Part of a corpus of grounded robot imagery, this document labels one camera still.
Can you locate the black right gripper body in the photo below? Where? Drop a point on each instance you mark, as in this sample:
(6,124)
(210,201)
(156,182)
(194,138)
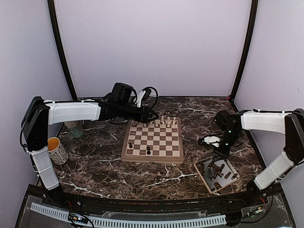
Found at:
(231,138)

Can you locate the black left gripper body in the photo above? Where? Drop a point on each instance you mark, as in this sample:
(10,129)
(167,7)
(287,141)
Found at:
(124,112)

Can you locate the dark chess piece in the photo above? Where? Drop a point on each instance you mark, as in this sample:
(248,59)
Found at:
(148,150)

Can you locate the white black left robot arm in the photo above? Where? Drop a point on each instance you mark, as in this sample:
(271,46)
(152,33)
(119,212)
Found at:
(123,101)

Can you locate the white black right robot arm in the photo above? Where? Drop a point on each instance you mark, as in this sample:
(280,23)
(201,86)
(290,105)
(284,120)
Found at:
(290,124)

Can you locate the wooden chess board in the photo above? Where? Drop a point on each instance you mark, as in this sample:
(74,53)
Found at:
(165,143)

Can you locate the small green circuit board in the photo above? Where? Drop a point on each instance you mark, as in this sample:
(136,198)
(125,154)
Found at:
(77,218)

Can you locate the wooden tray with metal base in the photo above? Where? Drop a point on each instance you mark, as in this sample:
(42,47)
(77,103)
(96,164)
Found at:
(217,175)

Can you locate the white knight right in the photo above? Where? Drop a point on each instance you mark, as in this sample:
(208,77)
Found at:
(168,119)

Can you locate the white rook right corner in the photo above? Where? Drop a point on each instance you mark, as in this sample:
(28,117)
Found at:
(174,122)

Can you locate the clear glass jar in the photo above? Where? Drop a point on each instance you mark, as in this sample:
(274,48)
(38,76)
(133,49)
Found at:
(75,128)

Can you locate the patterned cup orange inside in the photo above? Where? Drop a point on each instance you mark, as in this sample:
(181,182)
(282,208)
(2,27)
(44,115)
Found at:
(56,151)

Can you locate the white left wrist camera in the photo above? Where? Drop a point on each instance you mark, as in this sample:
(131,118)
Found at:
(141,96)

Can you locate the black front mounting rail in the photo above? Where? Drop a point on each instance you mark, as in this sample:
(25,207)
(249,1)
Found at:
(90,202)

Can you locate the white slotted cable duct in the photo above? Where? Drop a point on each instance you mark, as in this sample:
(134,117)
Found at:
(98,222)

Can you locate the black left frame post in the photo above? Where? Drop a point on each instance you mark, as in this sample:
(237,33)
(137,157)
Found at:
(60,48)

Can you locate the black frame post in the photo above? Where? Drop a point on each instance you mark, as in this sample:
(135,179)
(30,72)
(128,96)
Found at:
(246,48)
(60,48)

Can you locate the black right frame post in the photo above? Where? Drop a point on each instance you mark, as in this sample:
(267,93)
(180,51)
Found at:
(246,48)

